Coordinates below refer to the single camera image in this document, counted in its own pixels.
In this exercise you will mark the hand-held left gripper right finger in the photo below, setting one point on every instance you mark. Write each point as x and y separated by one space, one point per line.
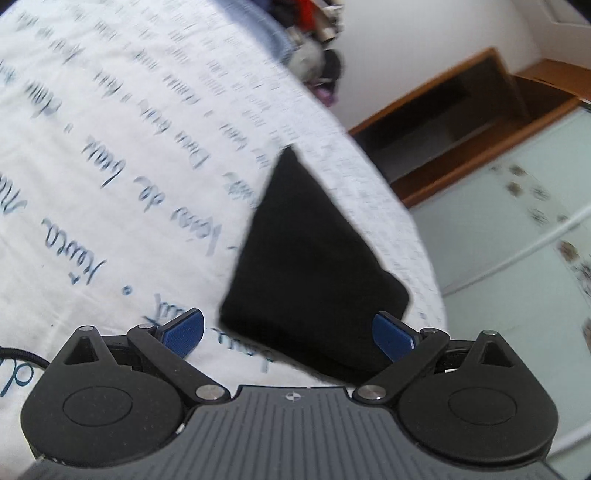
392 337

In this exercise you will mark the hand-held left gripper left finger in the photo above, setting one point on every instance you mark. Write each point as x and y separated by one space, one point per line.
184 330

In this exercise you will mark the black pants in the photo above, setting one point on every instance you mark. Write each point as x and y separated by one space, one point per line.
309 258

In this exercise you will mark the frosted glass wardrobe door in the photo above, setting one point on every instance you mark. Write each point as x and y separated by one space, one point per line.
485 277

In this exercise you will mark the white script-printed bed sheet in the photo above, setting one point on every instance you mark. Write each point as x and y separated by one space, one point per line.
115 138

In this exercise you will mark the purple cloth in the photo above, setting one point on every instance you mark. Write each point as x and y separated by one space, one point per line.
326 94

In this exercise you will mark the black bag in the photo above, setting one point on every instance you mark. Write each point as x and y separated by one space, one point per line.
333 64

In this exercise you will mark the grey bag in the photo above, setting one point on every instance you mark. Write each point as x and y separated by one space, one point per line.
307 57

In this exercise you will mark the wooden door frame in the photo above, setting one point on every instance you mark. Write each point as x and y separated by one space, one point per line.
461 138

